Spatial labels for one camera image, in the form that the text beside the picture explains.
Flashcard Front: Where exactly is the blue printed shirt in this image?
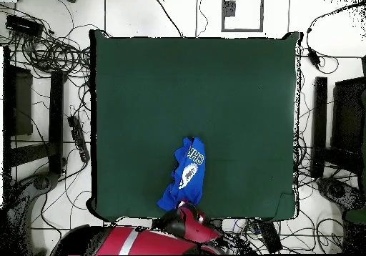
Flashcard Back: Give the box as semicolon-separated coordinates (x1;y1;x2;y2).
156;136;207;212

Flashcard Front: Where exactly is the long black power strip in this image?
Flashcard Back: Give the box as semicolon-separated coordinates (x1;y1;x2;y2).
257;220;284;254

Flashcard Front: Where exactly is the dark green table cloth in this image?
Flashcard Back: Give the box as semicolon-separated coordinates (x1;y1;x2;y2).
86;29;304;222

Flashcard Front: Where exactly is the black power adapter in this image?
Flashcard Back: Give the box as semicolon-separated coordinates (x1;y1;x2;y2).
307;47;321;68

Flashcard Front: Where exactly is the dark grey square block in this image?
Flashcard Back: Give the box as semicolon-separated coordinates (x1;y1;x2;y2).
222;0;237;17

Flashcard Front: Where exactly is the black electronics box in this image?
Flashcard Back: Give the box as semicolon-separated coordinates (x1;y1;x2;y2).
5;14;44;38

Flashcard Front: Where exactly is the grey pedestal leg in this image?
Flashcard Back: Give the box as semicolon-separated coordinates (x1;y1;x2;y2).
5;171;59;255
316;177;365;214

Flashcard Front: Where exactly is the black metal frame stand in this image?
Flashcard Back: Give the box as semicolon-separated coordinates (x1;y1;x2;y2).
2;45;68;177
310;54;366;179

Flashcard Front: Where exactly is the grey square floor frame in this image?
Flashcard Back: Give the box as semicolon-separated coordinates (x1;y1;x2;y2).
220;0;264;33

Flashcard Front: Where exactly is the thick black floor cable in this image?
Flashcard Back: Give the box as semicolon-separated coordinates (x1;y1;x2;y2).
154;0;184;38

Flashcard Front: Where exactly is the tangled black cable coil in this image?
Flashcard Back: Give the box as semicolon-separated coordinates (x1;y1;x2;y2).
26;36;92;78

